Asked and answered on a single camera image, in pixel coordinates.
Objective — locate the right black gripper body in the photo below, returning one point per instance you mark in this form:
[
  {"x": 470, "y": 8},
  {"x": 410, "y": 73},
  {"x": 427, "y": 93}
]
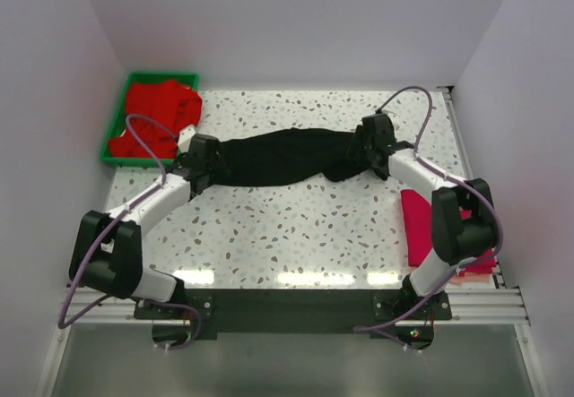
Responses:
[{"x": 361, "y": 144}]

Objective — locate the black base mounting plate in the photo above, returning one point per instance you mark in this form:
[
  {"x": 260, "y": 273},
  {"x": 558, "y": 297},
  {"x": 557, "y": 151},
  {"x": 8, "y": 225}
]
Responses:
[{"x": 310, "y": 311}]

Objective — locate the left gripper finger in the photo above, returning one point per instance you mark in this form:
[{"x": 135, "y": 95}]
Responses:
[
  {"x": 220, "y": 167},
  {"x": 202, "y": 180}
]

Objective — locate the black t shirt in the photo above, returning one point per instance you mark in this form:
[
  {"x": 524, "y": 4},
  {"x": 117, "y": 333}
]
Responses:
[{"x": 289, "y": 156}]

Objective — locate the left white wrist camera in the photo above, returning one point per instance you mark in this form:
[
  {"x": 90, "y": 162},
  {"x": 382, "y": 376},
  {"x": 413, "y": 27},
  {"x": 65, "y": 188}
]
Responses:
[{"x": 185, "y": 137}]

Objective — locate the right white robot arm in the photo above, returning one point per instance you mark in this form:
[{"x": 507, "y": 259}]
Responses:
[{"x": 462, "y": 222}]

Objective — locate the red t shirt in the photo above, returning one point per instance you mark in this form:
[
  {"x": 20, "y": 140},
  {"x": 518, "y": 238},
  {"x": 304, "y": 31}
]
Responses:
[{"x": 157, "y": 112}]

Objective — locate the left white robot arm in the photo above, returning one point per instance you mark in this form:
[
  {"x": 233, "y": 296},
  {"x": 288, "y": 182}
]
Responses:
[{"x": 108, "y": 252}]

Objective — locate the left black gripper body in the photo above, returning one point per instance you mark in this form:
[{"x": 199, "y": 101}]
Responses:
[{"x": 214, "y": 164}]

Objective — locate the folded magenta t shirt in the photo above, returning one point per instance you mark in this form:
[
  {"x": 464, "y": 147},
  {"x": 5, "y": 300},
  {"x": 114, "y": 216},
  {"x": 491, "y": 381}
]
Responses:
[{"x": 417, "y": 226}]

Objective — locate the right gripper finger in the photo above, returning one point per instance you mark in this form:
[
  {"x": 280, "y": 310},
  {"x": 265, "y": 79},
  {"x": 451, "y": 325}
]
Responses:
[
  {"x": 355, "y": 153},
  {"x": 360, "y": 134}
]

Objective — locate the green plastic tray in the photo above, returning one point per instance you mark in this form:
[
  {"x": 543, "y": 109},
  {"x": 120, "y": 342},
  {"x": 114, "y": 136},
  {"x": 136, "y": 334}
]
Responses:
[{"x": 120, "y": 121}]

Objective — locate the folded pink t shirt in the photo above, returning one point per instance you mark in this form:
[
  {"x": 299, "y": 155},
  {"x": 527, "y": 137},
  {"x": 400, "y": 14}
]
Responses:
[{"x": 470, "y": 279}]

